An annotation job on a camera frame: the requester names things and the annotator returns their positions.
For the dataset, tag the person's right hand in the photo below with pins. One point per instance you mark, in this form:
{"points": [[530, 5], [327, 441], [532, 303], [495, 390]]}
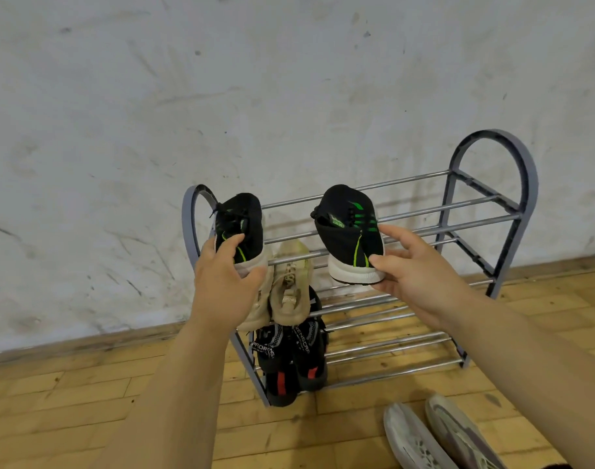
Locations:
{"points": [[424, 283]]}

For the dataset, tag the person's left hand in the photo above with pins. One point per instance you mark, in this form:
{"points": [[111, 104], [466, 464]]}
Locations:
{"points": [[219, 293]]}

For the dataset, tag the black shoe with dotted sole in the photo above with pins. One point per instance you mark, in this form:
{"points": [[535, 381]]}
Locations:
{"points": [[243, 214]]}

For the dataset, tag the black red sneaker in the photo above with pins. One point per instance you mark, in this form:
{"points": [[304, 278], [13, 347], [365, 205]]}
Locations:
{"points": [[307, 341]]}

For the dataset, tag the black green sneaker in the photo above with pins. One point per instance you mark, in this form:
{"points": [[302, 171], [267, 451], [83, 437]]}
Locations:
{"points": [[346, 214]]}

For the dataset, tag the black shoe with red tab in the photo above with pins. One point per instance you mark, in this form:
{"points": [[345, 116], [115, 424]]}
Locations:
{"points": [[314, 376], [282, 388]]}

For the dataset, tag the grey metal shoe rack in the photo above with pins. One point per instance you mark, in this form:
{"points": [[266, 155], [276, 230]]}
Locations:
{"points": [[531, 185]]}

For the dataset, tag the light grey sneaker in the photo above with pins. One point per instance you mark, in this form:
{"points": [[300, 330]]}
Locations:
{"points": [[463, 434], [414, 439]]}

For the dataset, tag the person's right forearm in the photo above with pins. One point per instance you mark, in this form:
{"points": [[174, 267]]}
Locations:
{"points": [[536, 385]]}

